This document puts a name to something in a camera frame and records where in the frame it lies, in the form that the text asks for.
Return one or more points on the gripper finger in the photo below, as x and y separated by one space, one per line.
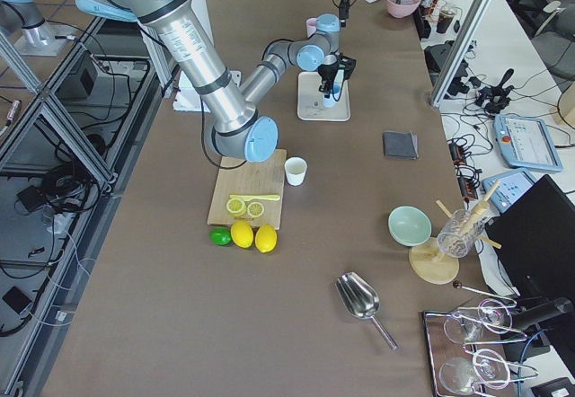
325 89
336 92

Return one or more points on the blue plastic cup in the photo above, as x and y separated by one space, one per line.
328 102

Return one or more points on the pink plastic cup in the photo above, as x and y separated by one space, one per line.
310 25

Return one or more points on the cream rabbit tray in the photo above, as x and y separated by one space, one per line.
313 105

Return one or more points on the pink bowl with ice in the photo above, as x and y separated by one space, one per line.
401 8

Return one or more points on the pale yellow plastic cup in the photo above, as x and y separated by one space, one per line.
295 170

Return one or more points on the grey folded cloth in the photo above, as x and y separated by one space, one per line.
403 145

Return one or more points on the wooden cutting board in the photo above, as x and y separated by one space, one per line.
265 178

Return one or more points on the yellow plastic knife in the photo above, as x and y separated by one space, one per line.
262 197

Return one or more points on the lemon slice upper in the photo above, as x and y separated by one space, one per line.
255 209

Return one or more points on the lemon slice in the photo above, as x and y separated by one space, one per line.
255 209
236 207

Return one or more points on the lemon slice lower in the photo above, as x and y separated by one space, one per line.
236 207

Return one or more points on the green bowl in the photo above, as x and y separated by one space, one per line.
409 226

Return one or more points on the whole yellow lemon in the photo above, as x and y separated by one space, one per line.
242 234
266 239

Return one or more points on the green lime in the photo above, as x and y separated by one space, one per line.
220 236

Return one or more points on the clear textured glass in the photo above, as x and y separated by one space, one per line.
460 233

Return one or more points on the blue teach pendant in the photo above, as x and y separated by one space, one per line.
526 142
513 185

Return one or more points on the round wooden stand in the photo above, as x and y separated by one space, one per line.
436 267

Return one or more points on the metal ice scoop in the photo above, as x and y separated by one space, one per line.
362 302

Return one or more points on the black monitor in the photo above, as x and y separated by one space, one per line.
537 237

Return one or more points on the wine glass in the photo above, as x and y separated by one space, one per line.
485 371
482 324

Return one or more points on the black glass rack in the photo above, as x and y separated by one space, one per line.
530 347

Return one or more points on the aluminium frame post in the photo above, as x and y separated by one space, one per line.
471 22

